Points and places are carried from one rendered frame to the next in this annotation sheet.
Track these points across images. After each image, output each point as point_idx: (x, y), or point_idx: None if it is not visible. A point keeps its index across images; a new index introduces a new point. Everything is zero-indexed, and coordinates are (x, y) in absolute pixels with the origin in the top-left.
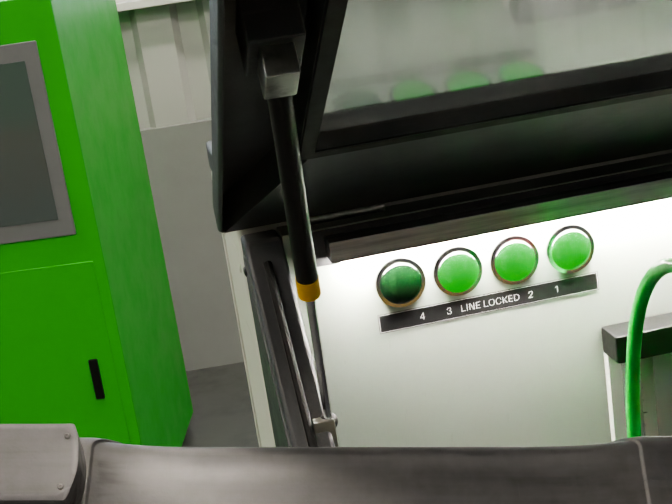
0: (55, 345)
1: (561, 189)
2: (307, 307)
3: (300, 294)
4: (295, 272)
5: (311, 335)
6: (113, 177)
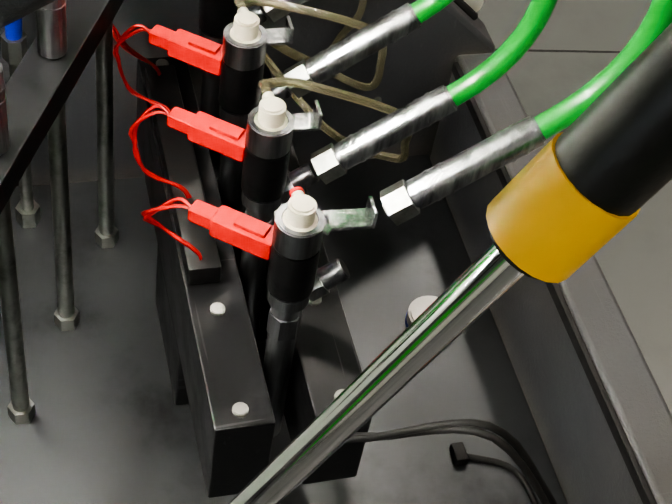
0: None
1: None
2: (498, 298)
3: (589, 258)
4: (662, 179)
5: (394, 395)
6: None
